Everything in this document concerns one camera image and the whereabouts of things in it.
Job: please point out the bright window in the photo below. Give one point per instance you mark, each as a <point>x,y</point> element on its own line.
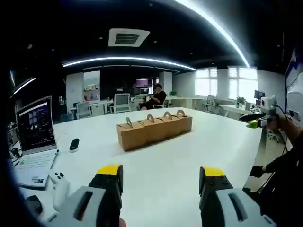
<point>243,82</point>
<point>206,82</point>

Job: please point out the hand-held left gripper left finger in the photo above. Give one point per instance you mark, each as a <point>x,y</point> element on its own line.
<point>94,203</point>

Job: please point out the white game controller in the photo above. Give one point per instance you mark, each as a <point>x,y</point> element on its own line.
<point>60,191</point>

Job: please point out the silver laptop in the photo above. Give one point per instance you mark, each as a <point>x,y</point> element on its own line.
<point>35,123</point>

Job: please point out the purple monitor screen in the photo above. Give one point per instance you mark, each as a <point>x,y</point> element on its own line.
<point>144,83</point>

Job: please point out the brown paper box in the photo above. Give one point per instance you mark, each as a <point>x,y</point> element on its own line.
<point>172,127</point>
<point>185,124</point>
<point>156,132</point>
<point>132,139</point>

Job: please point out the person's right hand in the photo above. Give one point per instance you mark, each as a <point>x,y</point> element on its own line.
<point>275,124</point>

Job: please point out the green potted plant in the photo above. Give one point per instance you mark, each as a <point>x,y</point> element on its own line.
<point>241,100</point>
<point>173,93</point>

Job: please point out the black computer mouse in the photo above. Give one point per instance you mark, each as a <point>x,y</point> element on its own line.
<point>34,204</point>

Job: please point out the white office chair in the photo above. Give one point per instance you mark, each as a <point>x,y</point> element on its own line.
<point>120,100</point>
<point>210,100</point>
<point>84,108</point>

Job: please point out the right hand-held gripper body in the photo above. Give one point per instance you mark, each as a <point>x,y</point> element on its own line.
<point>268,104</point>

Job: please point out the black monitor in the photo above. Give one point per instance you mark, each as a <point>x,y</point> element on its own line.
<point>259,94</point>

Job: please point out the white worn device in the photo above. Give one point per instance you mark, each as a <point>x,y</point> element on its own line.
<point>296,99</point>

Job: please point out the person's left hand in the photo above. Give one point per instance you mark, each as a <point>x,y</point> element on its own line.
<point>122,223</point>

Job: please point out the wall poster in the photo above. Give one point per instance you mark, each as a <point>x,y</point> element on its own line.
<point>294,71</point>

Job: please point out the colourful display shelf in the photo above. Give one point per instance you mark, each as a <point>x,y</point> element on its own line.
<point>91,89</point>

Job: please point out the ceiling air vent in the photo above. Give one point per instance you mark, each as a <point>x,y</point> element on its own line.
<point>129,37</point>

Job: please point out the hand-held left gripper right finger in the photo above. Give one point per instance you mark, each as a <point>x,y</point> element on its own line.
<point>227,205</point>

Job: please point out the white desk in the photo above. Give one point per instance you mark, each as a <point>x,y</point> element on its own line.
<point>187,101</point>
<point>233,111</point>

